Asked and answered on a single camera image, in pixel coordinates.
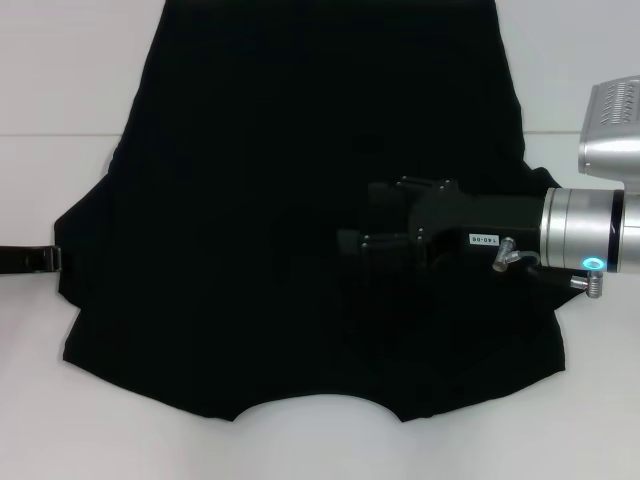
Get black t-shirt with FREE print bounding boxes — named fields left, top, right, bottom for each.
left=53, top=0, right=584, bottom=424

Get right wrist cable with plug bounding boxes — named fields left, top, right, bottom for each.
left=491, top=236, right=607, bottom=301

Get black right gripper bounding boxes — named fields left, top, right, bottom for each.
left=336, top=174, right=547, bottom=270

